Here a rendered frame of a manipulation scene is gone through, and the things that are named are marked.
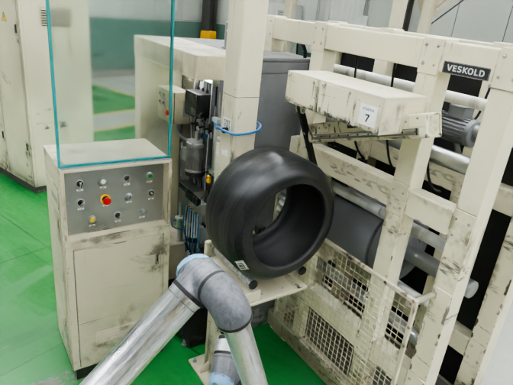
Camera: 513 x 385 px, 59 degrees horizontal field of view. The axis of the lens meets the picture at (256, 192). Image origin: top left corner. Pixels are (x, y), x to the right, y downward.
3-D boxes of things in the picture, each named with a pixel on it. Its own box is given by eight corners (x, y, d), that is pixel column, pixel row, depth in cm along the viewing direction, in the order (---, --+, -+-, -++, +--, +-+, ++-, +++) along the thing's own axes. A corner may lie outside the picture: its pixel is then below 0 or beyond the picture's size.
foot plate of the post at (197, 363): (188, 360, 279) (188, 356, 277) (226, 347, 293) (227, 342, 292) (208, 391, 259) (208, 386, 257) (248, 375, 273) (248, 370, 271)
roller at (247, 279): (221, 244, 230) (219, 253, 231) (214, 245, 227) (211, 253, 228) (259, 280, 203) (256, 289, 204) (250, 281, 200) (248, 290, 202)
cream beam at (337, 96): (282, 101, 218) (286, 69, 212) (322, 100, 231) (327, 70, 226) (376, 137, 172) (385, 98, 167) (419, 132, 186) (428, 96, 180)
